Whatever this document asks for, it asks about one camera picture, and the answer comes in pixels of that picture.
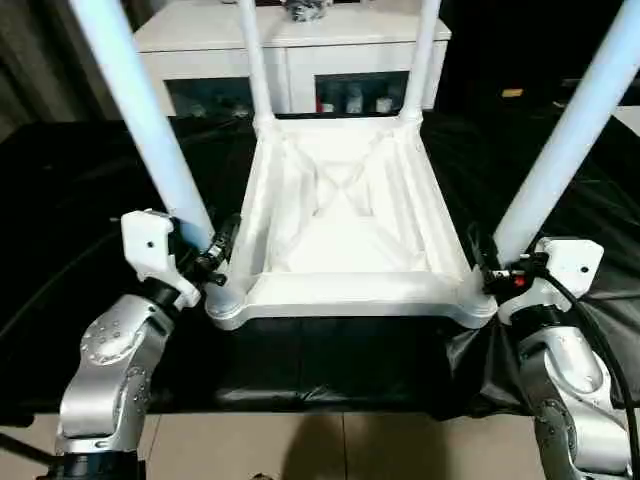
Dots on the white plastic table top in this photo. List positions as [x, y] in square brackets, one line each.
[350, 250]

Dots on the white plastic table leg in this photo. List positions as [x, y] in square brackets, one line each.
[565, 150]
[255, 60]
[145, 125]
[424, 60]

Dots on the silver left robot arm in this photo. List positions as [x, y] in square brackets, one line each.
[105, 360]

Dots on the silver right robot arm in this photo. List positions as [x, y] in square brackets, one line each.
[565, 370]

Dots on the black work mat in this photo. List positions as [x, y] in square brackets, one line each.
[75, 200]

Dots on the small yellow label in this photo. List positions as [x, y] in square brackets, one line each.
[511, 93]

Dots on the white cabinet with glass doors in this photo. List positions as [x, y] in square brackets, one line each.
[325, 40]

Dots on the black tripod leg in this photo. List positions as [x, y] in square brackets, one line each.
[25, 447]

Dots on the grey curtain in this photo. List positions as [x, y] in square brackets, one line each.
[40, 60]

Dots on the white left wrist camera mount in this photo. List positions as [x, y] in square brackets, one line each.
[145, 240]

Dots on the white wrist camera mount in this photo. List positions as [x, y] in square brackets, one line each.
[145, 240]
[575, 260]

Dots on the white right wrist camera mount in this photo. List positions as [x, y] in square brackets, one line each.
[575, 260]

